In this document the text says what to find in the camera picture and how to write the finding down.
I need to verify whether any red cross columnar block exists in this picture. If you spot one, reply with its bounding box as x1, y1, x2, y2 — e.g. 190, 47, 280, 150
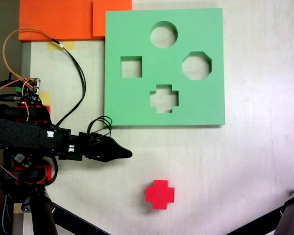
145, 180, 175, 211

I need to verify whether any braided black-white cable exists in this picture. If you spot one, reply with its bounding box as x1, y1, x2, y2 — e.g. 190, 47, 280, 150
1, 194, 13, 235

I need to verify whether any green shape-hole board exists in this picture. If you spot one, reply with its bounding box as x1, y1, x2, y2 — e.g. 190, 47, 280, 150
103, 7, 226, 128

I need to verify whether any black circuit board with inductor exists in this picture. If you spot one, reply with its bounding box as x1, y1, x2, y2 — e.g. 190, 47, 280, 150
12, 153, 33, 169

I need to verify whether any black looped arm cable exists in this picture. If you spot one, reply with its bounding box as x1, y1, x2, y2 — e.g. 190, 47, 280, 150
87, 116, 113, 141

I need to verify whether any thick black tripod leg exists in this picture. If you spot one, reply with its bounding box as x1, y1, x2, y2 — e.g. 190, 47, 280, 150
275, 184, 294, 235
21, 187, 59, 235

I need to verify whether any long orange wire loop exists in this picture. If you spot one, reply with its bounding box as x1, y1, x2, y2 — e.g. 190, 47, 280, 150
2, 28, 55, 83

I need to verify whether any green controller circuit board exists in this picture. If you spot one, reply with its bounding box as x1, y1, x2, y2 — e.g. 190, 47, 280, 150
15, 77, 42, 105

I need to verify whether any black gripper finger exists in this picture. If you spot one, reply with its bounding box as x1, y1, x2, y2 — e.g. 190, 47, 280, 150
104, 137, 133, 163

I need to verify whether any long black cable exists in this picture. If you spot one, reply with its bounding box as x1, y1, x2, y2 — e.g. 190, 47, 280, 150
50, 38, 87, 127

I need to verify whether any black USB plug cable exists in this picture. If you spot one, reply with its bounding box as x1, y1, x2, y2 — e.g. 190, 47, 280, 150
0, 94, 22, 101

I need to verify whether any red base mount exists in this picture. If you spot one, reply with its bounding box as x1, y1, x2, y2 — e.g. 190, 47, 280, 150
13, 104, 52, 185

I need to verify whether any large orange block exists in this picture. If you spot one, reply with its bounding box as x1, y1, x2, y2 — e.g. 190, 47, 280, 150
18, 0, 94, 42

